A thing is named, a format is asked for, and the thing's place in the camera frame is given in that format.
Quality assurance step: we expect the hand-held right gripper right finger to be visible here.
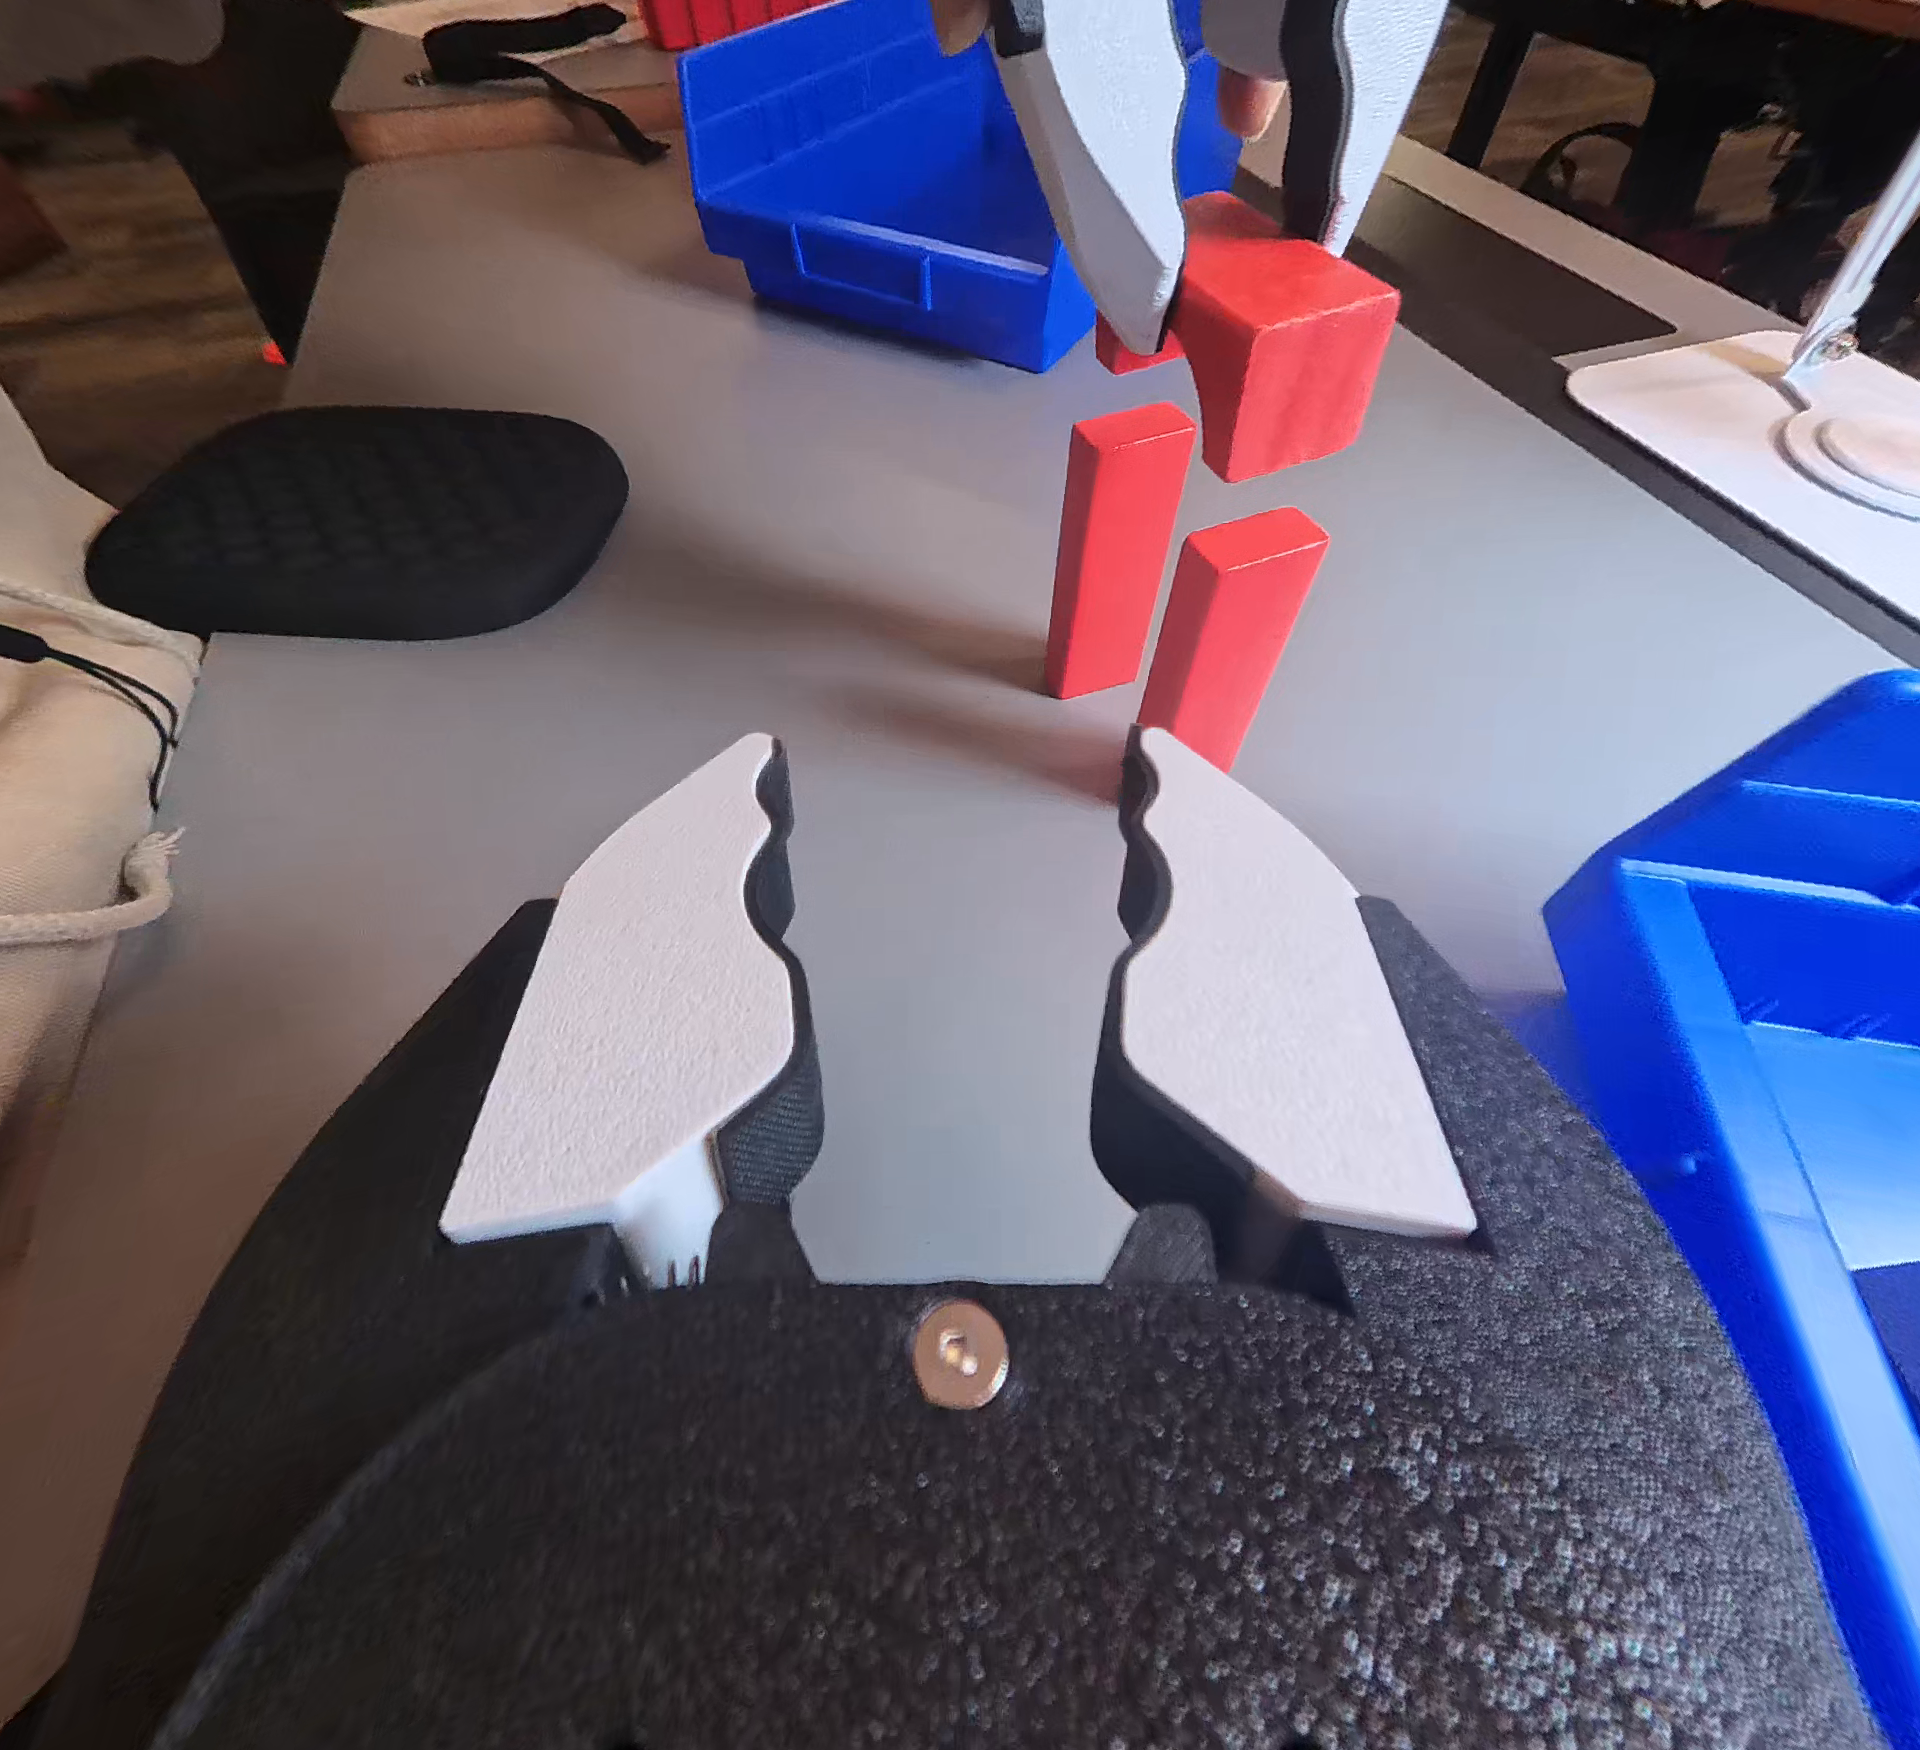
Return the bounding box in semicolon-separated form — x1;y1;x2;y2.
1090;726;1481;1241

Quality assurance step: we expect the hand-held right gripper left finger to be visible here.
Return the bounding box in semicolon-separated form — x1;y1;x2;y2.
440;731;826;1294

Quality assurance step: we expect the blue plastic bin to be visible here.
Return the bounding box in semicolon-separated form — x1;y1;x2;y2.
1545;672;1920;1750
680;0;1246;376

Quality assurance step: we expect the red arch wooden block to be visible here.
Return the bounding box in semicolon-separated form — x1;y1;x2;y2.
1096;190;1404;484

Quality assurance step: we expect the red rectangular wooden block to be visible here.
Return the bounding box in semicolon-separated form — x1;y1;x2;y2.
1046;404;1198;703
1137;508;1331;774

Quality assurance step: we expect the person's left hand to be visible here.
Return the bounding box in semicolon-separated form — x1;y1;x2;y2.
917;0;1292;145

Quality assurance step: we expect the white lamp base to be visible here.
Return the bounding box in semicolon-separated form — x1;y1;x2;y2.
1569;132;1920;527

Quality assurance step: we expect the black wrist rest pad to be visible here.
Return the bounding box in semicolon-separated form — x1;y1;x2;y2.
86;407;634;643

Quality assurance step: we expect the person's beige hoodie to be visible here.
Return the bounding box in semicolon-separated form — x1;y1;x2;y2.
0;387;204;1274

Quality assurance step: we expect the black object with orange mark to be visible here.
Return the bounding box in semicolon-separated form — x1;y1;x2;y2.
178;0;397;370

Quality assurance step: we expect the black strap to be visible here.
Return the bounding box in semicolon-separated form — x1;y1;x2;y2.
424;2;673;166

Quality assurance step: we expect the white hoodie drawstring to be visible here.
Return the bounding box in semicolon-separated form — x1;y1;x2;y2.
0;581;185;949

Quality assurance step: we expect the thin black cord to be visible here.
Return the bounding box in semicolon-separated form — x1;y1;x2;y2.
0;623;185;811

